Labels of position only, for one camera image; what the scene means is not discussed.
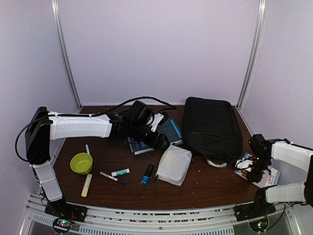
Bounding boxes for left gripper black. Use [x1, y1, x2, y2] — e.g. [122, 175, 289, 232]
[130, 122, 171, 151]

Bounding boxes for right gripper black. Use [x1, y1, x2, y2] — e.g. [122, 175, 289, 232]
[246, 155, 270, 182]

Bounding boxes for dog picture book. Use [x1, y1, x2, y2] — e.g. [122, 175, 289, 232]
[234, 153, 281, 188]

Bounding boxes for blue Hamer book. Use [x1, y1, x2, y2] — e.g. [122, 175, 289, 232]
[128, 118, 183, 155]

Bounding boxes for white fabric pouch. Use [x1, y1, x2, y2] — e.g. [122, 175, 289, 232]
[156, 144, 192, 186]

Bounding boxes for black student bag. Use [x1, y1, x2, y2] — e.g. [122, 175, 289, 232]
[182, 97, 243, 168]

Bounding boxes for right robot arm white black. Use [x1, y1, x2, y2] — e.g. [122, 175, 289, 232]
[246, 134, 313, 216]

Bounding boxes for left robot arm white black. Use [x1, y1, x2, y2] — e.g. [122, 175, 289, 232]
[20, 98, 170, 217]

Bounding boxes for blue black highlighter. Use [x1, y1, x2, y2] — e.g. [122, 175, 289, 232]
[140, 164, 155, 185]

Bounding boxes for green white glue stick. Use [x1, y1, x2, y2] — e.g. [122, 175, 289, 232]
[111, 168, 130, 177]

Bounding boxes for white blue pen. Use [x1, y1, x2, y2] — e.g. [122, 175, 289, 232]
[99, 171, 126, 185]

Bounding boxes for white marker behind bowl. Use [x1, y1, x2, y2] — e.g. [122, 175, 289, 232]
[85, 144, 91, 156]

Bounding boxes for green plastic bowl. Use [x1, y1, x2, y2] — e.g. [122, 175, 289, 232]
[70, 153, 93, 175]

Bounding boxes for yellow highlighter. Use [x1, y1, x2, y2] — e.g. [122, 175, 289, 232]
[81, 174, 92, 197]

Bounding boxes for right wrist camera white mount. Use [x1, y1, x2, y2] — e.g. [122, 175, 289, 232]
[235, 158, 253, 172]

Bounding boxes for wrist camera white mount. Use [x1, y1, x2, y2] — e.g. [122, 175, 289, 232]
[235, 158, 253, 172]
[146, 112, 168, 132]

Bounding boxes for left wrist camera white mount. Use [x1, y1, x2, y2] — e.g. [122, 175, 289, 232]
[146, 112, 168, 132]

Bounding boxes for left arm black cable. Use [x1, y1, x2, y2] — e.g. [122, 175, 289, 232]
[15, 95, 177, 162]

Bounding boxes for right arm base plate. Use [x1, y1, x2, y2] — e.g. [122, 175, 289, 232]
[234, 203, 276, 221]

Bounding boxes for right aluminium corner post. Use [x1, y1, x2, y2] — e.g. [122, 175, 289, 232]
[237, 0, 268, 112]

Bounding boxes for aluminium corner post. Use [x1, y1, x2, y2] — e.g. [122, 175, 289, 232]
[237, 0, 268, 112]
[51, 0, 82, 111]

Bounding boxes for aluminium front rail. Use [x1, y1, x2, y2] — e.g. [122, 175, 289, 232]
[19, 193, 301, 235]

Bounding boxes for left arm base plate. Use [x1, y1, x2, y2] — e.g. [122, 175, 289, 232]
[45, 204, 88, 222]

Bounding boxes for left aluminium corner post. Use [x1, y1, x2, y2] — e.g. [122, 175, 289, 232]
[51, 0, 82, 111]

